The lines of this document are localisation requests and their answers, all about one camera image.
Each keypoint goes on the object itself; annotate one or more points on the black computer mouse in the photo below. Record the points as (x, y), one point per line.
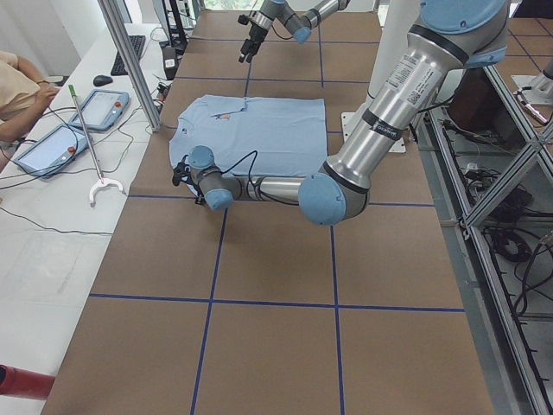
(102, 80)

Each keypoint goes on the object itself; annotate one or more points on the upper teach pendant tablet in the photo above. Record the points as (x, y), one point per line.
(101, 108)

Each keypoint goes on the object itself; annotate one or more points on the seated person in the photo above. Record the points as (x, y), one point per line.
(25, 96)

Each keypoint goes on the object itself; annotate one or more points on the black box with label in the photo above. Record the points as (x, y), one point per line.
(170, 62)

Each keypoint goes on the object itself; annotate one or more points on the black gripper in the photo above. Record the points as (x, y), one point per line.
(197, 188)
(253, 35)

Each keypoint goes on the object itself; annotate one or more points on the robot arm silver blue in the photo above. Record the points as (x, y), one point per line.
(445, 36)
(286, 23)

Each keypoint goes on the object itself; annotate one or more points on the lower teach pendant tablet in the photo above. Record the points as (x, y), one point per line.
(53, 152)

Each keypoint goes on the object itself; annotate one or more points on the aluminium side frame rack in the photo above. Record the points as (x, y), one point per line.
(490, 168)

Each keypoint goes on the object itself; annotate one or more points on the red fire extinguisher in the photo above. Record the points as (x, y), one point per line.
(20, 383)

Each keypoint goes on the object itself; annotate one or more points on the light blue t-shirt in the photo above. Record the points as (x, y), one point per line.
(261, 136)

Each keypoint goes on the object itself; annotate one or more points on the reacher grabber stick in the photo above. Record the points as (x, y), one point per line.
(103, 181)

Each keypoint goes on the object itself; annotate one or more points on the aluminium frame post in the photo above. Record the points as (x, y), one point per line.
(121, 39)

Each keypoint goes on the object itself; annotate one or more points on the teach pendant tablet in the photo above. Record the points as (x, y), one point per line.
(53, 152)
(101, 108)

